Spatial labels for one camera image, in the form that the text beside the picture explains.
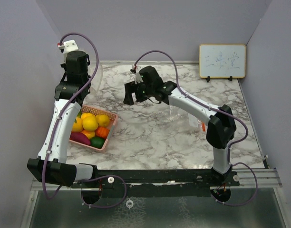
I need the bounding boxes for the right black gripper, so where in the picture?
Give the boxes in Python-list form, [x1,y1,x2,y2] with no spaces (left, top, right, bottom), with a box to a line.
[123,79,154,106]

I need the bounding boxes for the clear zip top bag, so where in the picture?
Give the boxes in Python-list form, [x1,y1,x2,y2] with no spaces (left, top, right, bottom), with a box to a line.
[86,62,103,101]

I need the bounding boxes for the pink plastic basket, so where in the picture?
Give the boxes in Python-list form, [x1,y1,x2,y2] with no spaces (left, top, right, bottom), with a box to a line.
[69,105,118,152]

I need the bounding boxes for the yellow toy lemon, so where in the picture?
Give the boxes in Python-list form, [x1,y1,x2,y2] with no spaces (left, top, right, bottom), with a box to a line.
[82,115,98,132]

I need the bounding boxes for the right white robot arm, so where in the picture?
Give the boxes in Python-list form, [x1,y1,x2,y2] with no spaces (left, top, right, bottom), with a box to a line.
[123,66,236,186]

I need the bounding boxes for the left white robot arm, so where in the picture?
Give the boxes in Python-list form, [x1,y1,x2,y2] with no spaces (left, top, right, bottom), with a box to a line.
[27,50,98,188]

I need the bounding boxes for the yellow orange toy pepper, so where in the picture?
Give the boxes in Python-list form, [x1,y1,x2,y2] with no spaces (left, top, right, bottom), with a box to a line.
[81,130,96,139]

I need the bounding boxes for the yellow toy fruit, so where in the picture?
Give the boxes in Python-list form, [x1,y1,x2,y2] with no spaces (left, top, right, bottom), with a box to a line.
[72,117,84,133]

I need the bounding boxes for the green toy lime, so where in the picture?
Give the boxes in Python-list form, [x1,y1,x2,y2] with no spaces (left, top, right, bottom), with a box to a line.
[90,136,105,149]

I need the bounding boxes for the purple toy sweet potato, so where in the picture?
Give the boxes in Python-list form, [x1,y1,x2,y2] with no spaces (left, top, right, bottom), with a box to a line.
[70,132,91,146]

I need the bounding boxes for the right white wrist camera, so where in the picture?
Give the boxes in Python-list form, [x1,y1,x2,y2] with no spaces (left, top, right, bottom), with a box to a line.
[131,65,143,84]

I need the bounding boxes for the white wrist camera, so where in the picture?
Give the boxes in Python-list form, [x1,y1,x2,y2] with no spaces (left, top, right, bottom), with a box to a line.
[131,65,143,84]
[58,40,79,61]

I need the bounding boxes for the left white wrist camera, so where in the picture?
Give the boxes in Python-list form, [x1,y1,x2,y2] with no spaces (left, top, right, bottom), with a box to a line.
[58,40,79,61]

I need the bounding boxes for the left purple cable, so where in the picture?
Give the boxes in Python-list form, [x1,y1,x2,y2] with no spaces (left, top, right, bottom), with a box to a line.
[42,32,100,200]

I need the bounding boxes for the purple cable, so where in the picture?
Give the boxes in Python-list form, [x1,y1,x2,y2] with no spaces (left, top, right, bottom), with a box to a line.
[135,50,259,207]
[42,32,100,200]

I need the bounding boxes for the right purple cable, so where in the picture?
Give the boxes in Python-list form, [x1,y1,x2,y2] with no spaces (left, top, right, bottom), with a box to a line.
[135,50,259,207]

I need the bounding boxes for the small whiteboard wooden frame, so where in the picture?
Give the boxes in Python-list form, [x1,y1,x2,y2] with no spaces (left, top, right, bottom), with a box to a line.
[199,44,246,81]

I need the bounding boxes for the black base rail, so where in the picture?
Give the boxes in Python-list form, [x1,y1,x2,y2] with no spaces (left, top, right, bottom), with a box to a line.
[72,169,239,199]

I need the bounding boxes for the aluminium frame rail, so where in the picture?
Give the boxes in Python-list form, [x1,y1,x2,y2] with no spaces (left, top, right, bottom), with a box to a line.
[234,168,282,188]

